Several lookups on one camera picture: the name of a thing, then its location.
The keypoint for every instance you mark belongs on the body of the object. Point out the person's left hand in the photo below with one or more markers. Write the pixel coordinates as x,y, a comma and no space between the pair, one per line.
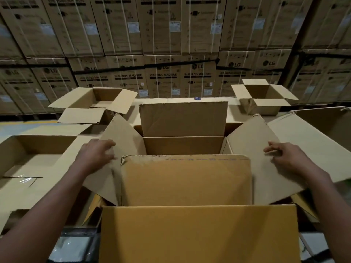
93,156

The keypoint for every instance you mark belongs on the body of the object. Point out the person's right hand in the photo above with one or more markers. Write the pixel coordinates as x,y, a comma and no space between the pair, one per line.
293,157

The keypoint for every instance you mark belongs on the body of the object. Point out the green white CM-1 box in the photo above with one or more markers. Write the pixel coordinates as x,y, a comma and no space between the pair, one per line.
310,142

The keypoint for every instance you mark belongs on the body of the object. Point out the yellow-brown box with printed tape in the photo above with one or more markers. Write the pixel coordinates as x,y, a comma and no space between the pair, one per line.
54,167

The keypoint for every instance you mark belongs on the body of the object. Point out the taped box with hazard label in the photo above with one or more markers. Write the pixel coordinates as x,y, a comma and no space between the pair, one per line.
79,115

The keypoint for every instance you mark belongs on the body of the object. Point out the small pale cardboard box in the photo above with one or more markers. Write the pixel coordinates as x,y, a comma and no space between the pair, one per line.
263,106

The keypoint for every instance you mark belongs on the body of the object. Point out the blue logo yellow cardboard box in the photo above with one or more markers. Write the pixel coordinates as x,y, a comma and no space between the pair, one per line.
186,180

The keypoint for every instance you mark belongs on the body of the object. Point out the large yellow cardboard box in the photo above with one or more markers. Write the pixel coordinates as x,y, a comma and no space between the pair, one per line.
197,235

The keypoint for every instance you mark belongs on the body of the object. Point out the person's right forearm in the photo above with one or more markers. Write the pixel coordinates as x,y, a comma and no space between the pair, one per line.
334,210

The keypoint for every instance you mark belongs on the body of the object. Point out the person's left forearm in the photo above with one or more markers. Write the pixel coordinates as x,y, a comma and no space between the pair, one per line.
41,216

